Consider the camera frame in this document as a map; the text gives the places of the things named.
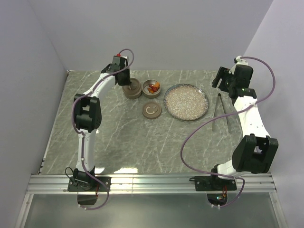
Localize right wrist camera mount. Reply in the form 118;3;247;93
228;56;248;74

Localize orange red meat piece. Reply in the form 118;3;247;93
149;84;158;92

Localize steel lunch container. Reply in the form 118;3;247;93
123;89;142;100
142;79;161;98

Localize aluminium rail frame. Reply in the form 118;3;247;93
17;71;287;228

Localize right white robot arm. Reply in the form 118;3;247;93
209;64;279;190

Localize orange fried nugget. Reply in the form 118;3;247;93
154;82;160;89

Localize speckled ceramic plate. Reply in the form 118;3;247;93
163;84;209;121

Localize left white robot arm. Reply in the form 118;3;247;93
70;57;132;192

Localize right steel lunch container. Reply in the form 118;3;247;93
142;79;161;98

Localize brown lid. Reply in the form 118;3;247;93
122;78;142;90
142;102;162;119

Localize metal tongs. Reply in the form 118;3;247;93
213;93;233;133

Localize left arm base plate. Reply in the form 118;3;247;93
67;176;111;192

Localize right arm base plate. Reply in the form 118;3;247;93
189;175;237;191

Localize left steel lunch container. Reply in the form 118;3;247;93
123;89;142;100

